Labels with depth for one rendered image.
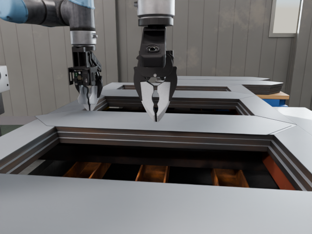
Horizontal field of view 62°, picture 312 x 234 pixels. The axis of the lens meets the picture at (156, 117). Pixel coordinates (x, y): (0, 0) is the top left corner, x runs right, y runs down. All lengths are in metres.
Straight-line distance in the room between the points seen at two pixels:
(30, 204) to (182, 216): 0.21
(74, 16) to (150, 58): 0.43
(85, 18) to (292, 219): 0.70
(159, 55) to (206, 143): 0.30
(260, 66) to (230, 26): 0.70
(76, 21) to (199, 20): 2.93
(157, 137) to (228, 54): 3.15
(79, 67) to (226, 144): 0.47
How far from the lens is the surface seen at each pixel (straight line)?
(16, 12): 0.79
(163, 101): 0.55
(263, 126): 0.76
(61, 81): 3.79
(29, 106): 4.02
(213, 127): 0.71
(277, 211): 0.40
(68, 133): 0.73
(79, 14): 0.83
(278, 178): 0.67
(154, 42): 0.49
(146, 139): 0.68
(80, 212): 0.37
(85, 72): 0.82
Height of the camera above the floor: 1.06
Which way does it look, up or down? 15 degrees down
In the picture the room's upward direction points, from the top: straight up
